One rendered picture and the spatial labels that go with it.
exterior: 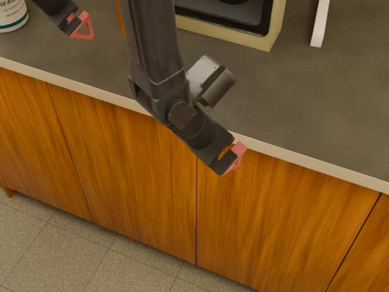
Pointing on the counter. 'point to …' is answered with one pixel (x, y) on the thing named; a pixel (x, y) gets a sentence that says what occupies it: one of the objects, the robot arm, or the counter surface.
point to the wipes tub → (12, 15)
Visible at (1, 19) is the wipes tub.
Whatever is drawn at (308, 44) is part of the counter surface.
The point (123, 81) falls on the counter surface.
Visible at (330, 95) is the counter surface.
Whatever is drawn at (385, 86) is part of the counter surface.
